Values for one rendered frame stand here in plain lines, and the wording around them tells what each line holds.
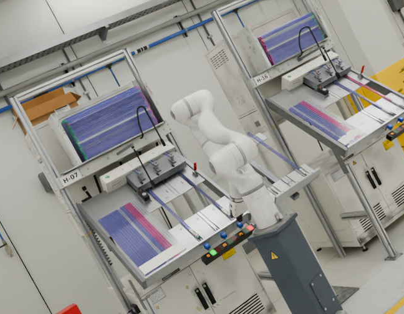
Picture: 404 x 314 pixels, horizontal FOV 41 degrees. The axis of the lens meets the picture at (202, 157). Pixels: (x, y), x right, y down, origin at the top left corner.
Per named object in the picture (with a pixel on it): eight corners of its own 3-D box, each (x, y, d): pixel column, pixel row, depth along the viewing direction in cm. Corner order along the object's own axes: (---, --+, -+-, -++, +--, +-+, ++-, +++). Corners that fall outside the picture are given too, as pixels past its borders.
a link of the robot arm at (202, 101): (233, 177, 246) (262, 160, 250) (230, 161, 237) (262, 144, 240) (181, 111, 275) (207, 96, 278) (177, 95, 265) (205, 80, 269)
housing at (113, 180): (177, 163, 338) (175, 146, 329) (110, 201, 317) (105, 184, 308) (170, 157, 343) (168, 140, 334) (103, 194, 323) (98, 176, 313)
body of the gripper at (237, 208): (234, 204, 268) (235, 220, 275) (250, 194, 272) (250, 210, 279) (225, 196, 272) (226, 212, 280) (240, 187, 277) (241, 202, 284)
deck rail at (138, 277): (148, 288, 267) (145, 280, 263) (144, 290, 266) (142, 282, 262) (81, 210, 312) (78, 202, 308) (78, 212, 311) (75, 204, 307)
